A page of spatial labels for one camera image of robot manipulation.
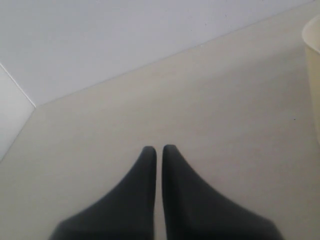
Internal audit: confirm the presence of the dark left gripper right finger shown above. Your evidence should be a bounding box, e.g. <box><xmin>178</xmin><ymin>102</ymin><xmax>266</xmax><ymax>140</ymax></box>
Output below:
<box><xmin>161</xmin><ymin>144</ymin><xmax>283</xmax><ymax>240</ymax></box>

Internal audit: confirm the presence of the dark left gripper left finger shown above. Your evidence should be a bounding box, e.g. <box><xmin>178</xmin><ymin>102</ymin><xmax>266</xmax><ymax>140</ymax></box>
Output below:
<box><xmin>50</xmin><ymin>146</ymin><xmax>157</xmax><ymax>240</ymax></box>

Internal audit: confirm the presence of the large cream plastic bin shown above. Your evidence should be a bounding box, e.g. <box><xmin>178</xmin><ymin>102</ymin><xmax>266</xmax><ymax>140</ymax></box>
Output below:
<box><xmin>301</xmin><ymin>15</ymin><xmax>320</xmax><ymax>143</ymax></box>

